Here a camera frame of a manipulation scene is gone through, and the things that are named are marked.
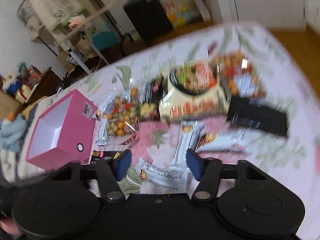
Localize person's left hand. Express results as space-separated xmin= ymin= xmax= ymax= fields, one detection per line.
xmin=0 ymin=218 xmax=20 ymax=236

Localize clear bag coated peanuts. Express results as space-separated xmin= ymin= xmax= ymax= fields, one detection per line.
xmin=105 ymin=87 xmax=140 ymax=146

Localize clear bag mixed snacks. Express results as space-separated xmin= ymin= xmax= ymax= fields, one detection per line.
xmin=211 ymin=51 xmax=266 ymax=99

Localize colourful cardboard box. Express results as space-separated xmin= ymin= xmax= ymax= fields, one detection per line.
xmin=163 ymin=3 xmax=199 ymax=29

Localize dark wooden nightstand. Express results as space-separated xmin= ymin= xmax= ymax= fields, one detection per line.
xmin=31 ymin=67 xmax=62 ymax=100

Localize white snack bar wrapper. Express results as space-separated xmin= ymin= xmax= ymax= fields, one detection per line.
xmin=94 ymin=95 xmax=115 ymax=146
xmin=195 ymin=129 xmax=252 ymax=155
xmin=138 ymin=158 xmax=189 ymax=193
xmin=171 ymin=121 xmax=204 ymax=167

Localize cream noodle snack bag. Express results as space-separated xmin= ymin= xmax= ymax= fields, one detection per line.
xmin=159 ymin=60 xmax=227 ymax=122

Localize floral bed sheet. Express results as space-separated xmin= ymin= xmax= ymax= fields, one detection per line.
xmin=0 ymin=23 xmax=320 ymax=239

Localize teal bag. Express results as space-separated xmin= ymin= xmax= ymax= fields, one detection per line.
xmin=91 ymin=20 xmax=120 ymax=51

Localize white metal rack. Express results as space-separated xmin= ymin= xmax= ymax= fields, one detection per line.
xmin=17 ymin=0 xmax=112 ymax=74

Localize black snack pack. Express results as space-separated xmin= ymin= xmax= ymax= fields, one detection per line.
xmin=226 ymin=96 xmax=288 ymax=138

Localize black soda cracker pack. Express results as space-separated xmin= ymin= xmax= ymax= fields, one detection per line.
xmin=90 ymin=151 xmax=122 ymax=164

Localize pink storage box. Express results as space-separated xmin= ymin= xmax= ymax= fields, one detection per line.
xmin=26 ymin=89 xmax=97 ymax=171

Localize light blue plush toy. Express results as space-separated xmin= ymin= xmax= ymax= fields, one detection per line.
xmin=1 ymin=114 xmax=28 ymax=153

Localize black suitcase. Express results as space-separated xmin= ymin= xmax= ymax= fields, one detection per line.
xmin=123 ymin=0 xmax=173 ymax=43

